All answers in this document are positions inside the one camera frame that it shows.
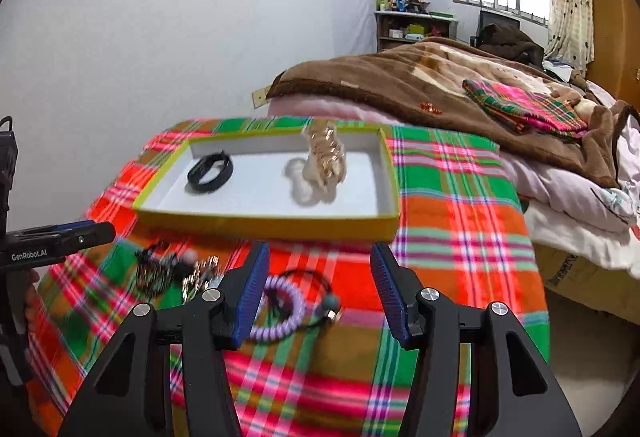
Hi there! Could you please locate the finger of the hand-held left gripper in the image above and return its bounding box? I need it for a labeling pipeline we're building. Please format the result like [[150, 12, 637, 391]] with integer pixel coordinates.
[[5, 220, 117, 248]]

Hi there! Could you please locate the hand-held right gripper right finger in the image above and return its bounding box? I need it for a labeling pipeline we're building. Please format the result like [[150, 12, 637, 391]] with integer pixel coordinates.
[[370, 242, 583, 437]]

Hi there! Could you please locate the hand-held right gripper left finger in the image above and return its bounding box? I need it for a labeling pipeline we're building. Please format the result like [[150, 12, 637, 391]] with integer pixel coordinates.
[[57, 241, 271, 437]]

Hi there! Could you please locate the purple spiral hair tie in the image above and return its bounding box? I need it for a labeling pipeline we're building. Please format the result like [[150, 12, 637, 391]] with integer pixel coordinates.
[[247, 274, 307, 343]]

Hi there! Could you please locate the black hair tie with bead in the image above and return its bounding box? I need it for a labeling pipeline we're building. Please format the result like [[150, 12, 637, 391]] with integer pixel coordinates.
[[265, 268, 343, 328]]

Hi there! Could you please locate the rhinestone hair clip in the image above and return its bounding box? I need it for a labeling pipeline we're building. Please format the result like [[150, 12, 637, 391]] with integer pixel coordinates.
[[180, 256, 223, 304]]

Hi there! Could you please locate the dark beaded bracelet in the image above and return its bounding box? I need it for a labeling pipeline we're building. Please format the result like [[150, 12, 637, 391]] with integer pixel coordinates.
[[134, 241, 173, 295]]

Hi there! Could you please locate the yellow-green shallow box tray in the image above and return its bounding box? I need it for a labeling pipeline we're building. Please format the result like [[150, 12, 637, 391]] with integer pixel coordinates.
[[132, 124, 401, 243]]

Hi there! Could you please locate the black bracelet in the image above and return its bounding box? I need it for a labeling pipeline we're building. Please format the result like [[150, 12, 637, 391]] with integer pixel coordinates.
[[187, 151, 234, 192]]

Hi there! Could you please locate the gold and white hair claw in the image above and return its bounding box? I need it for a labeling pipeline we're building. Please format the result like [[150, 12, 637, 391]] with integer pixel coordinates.
[[285, 119, 348, 208]]

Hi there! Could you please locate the person's left hand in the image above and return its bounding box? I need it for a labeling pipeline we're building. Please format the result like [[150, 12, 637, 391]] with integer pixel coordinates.
[[22, 269, 41, 333]]

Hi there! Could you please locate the plaid cloth cover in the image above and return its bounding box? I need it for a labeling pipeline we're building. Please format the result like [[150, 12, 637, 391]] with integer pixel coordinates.
[[22, 116, 551, 437]]

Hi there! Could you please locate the pink blanket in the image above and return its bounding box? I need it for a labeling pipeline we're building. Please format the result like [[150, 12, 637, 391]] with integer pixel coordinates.
[[267, 94, 401, 128]]

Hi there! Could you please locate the white printed quilt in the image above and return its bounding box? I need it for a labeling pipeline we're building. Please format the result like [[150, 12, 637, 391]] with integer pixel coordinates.
[[500, 82, 640, 278]]

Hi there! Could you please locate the cardboard box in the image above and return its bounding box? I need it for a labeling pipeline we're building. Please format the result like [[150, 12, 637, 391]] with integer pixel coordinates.
[[542, 242, 640, 325]]

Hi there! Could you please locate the brown fleece blanket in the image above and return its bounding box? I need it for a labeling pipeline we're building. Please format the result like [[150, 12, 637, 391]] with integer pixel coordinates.
[[265, 37, 640, 190]]

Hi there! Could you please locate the folded plaid cloth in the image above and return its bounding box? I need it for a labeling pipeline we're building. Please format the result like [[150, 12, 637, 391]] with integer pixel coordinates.
[[462, 78, 590, 138]]

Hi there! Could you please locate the shelf unit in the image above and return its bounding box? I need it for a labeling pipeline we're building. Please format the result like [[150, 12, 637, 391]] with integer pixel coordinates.
[[374, 11, 458, 52]]

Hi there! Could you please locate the dark brown jacket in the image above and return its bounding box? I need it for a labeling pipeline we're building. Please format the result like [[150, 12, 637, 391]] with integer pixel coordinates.
[[475, 23, 546, 68]]

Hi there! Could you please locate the black monitor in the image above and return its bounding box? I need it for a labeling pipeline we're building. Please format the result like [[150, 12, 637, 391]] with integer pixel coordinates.
[[478, 9, 521, 38]]

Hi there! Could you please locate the wooden wardrobe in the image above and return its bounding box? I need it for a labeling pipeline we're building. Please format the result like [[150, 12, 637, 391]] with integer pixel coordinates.
[[585, 0, 640, 105]]

